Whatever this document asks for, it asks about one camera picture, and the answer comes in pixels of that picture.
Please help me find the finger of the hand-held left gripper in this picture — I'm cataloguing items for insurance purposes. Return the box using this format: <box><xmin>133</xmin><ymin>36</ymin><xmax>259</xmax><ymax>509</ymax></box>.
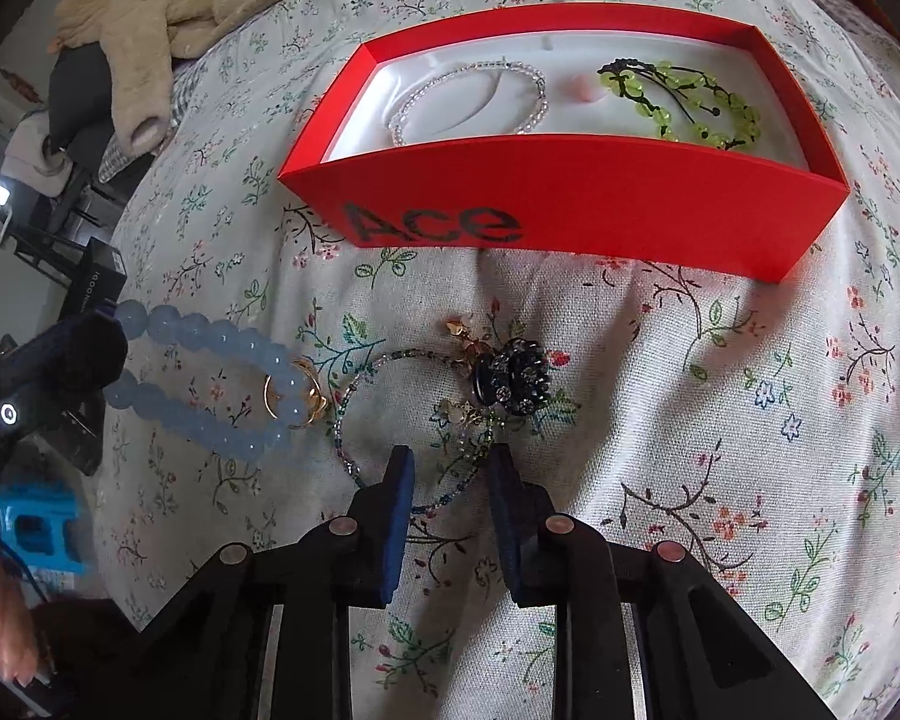
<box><xmin>0</xmin><ymin>313</ymin><xmax>130</xmax><ymax>400</ymax></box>
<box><xmin>34</xmin><ymin>394</ymin><xmax>107</xmax><ymax>475</ymax></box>

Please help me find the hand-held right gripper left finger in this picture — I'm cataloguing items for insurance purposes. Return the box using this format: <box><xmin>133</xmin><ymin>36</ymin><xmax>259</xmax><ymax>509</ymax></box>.
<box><xmin>105</xmin><ymin>444</ymin><xmax>417</xmax><ymax>720</ymax></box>

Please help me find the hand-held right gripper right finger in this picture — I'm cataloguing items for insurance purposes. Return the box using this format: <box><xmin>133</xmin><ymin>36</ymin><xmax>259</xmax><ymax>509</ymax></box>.
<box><xmin>486</xmin><ymin>444</ymin><xmax>841</xmax><ymax>720</ymax></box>

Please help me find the light blue bead bracelet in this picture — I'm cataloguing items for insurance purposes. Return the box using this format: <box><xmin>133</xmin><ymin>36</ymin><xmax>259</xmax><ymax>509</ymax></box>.
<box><xmin>101</xmin><ymin>298</ymin><xmax>323</xmax><ymax>460</ymax></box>

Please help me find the gold ring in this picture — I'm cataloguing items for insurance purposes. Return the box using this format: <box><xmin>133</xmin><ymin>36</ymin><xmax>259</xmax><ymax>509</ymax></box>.
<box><xmin>261</xmin><ymin>360</ymin><xmax>329</xmax><ymax>428</ymax></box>

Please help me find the black rhinestone hair clip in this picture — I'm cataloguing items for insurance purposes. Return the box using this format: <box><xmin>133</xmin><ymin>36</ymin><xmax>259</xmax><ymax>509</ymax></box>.
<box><xmin>471</xmin><ymin>337</ymin><xmax>557</xmax><ymax>415</ymax></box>

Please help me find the thin beaded charm bracelet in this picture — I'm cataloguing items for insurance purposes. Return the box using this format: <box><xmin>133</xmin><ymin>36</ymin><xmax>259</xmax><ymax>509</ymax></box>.
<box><xmin>330</xmin><ymin>319</ymin><xmax>511</xmax><ymax>518</ymax></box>

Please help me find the red cardboard box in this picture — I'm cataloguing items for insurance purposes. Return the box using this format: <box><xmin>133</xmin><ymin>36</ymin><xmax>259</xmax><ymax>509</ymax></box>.
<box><xmin>277</xmin><ymin>6</ymin><xmax>850</xmax><ymax>287</ymax></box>

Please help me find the green bead bracelet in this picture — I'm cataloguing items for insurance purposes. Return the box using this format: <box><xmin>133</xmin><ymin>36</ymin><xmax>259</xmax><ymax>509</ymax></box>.
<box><xmin>597</xmin><ymin>56</ymin><xmax>763</xmax><ymax>152</ymax></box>

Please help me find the person's left hand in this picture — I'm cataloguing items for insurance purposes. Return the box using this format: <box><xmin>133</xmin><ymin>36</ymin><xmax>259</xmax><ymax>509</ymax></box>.
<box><xmin>0</xmin><ymin>521</ymin><xmax>53</xmax><ymax>691</ymax></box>

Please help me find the small black box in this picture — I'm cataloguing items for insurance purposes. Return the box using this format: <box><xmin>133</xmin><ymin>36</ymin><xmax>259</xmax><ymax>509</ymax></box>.
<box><xmin>64</xmin><ymin>236</ymin><xmax>130</xmax><ymax>316</ymax></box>

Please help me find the black chair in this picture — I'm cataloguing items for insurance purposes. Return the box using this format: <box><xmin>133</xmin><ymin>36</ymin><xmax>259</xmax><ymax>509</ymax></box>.
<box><xmin>0</xmin><ymin>165</ymin><xmax>121</xmax><ymax>286</ymax></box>

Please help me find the white cloth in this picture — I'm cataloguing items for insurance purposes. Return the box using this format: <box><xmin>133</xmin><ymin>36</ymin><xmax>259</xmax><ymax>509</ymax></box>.
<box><xmin>4</xmin><ymin>116</ymin><xmax>68</xmax><ymax>181</ymax></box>

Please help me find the floral bedsheet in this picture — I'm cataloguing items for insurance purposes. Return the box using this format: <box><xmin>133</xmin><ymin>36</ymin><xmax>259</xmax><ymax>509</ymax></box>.
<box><xmin>90</xmin><ymin>0</ymin><xmax>900</xmax><ymax>720</ymax></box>

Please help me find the dark clothing pile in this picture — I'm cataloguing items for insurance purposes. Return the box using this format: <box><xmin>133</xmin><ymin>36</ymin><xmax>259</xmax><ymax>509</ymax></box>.
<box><xmin>49</xmin><ymin>41</ymin><xmax>121</xmax><ymax>158</ymax></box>

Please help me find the beige quilted jacket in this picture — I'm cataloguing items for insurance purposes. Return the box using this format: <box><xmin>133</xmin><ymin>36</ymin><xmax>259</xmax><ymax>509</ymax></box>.
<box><xmin>51</xmin><ymin>0</ymin><xmax>380</xmax><ymax>155</ymax></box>

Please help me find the red wall decoration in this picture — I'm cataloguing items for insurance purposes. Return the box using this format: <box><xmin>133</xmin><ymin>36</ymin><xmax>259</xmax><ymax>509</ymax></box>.
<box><xmin>0</xmin><ymin>66</ymin><xmax>46</xmax><ymax>102</ymax></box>

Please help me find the clear bead bracelet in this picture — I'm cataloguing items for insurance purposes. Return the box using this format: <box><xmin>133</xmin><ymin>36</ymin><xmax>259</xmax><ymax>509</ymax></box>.
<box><xmin>388</xmin><ymin>60</ymin><xmax>550</xmax><ymax>148</ymax></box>

